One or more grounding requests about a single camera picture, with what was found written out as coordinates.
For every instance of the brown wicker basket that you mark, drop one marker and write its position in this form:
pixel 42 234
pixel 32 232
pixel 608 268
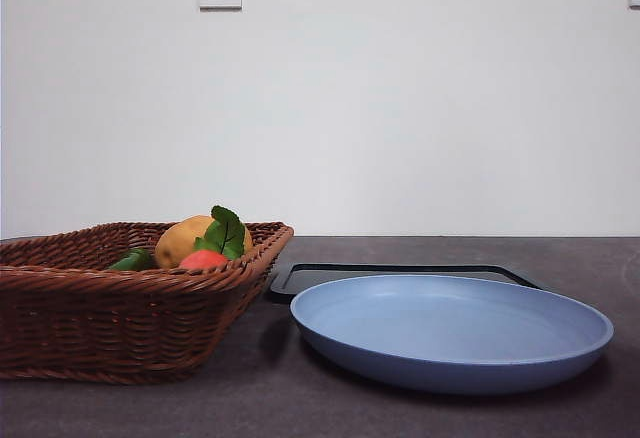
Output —
pixel 125 328

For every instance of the green pepper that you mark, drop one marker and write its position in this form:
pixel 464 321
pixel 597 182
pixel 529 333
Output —
pixel 132 259

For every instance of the black rectangular tray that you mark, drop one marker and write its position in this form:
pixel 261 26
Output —
pixel 350 273

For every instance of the blue round plate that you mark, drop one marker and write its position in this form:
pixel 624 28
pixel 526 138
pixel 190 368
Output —
pixel 450 338

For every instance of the yellow-brown potato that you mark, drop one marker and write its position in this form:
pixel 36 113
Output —
pixel 174 244

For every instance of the orange carrot with green leaves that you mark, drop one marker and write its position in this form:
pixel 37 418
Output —
pixel 204 260

